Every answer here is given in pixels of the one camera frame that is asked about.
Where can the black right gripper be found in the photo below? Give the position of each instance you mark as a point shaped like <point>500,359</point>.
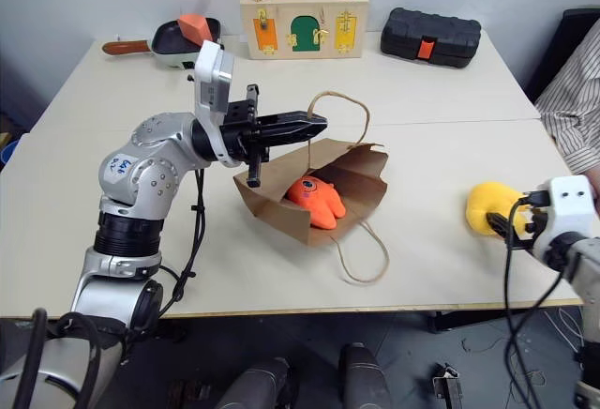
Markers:
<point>527,228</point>

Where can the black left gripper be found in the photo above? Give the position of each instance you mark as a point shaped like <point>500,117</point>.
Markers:
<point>239,125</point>

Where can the yellow plush toy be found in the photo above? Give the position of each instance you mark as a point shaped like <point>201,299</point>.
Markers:
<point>487,198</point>

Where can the brown paper bag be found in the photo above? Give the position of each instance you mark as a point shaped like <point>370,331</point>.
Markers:
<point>281,212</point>

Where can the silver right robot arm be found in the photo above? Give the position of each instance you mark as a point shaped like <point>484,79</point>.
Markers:
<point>586,263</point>

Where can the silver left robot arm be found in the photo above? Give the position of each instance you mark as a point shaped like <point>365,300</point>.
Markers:
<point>150,179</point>

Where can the orange plush toy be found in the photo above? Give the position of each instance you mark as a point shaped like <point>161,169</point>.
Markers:
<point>319,202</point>

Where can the wooden lock activity box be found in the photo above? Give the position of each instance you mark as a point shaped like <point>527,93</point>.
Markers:
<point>304,10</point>

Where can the orange block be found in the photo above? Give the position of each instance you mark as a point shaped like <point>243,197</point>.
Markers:
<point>194,29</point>

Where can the person in striped shirt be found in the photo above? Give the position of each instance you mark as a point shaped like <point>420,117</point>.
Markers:
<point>576,99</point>

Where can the black plastic tool case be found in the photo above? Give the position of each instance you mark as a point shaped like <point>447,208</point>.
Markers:
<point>431,29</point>

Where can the black chair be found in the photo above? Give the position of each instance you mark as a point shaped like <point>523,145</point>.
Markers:
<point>569,34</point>

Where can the dark rounded shape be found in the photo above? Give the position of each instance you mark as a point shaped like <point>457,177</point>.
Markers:
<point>363,376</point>
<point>258,385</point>

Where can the blue bucket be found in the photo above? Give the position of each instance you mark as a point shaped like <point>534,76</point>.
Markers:
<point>7,156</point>

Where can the silver robot torso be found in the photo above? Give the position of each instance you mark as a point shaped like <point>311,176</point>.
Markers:
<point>56,376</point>

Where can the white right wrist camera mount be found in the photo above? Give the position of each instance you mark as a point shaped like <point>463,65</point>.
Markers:
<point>569,202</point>

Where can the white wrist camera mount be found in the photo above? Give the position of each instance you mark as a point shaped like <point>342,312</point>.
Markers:
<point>569,202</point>
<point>208,80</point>

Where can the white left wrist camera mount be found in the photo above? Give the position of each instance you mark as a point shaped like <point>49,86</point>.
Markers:
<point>208,80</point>

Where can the black table frame bracket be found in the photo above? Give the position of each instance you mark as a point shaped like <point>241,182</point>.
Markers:
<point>464,320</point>

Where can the small metal bracket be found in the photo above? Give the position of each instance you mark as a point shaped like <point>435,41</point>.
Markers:
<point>447,381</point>

